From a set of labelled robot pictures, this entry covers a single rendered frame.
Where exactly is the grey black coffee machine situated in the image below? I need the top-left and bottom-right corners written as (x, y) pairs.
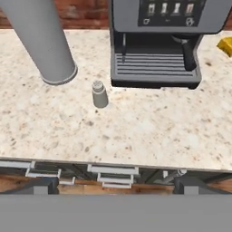
top-left (107, 0), bottom-right (232, 90)

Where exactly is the white drawer handle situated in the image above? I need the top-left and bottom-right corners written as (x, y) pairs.
top-left (86, 163), bottom-right (140, 176)
top-left (58, 176), bottom-right (77, 186)
top-left (96, 172), bottom-right (134, 185)
top-left (24, 168), bottom-right (63, 179)
top-left (101, 181), bottom-right (133, 190)
top-left (0, 159), bottom-right (36, 169)

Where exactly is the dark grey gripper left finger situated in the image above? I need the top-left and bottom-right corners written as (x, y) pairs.
top-left (0, 177), bottom-right (60, 196)

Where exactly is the silver cupboard handle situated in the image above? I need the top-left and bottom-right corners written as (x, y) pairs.
top-left (161, 169), bottom-right (189, 184)

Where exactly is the yellow block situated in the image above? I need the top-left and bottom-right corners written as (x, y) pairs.
top-left (216, 37), bottom-right (232, 58)

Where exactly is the tall grey cylinder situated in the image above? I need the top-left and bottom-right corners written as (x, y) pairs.
top-left (0, 0), bottom-right (79, 86)

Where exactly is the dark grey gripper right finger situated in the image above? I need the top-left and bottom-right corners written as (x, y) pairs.
top-left (173, 176), bottom-right (232, 196)

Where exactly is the small grey shaker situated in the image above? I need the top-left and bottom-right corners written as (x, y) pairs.
top-left (92, 80), bottom-right (110, 109)

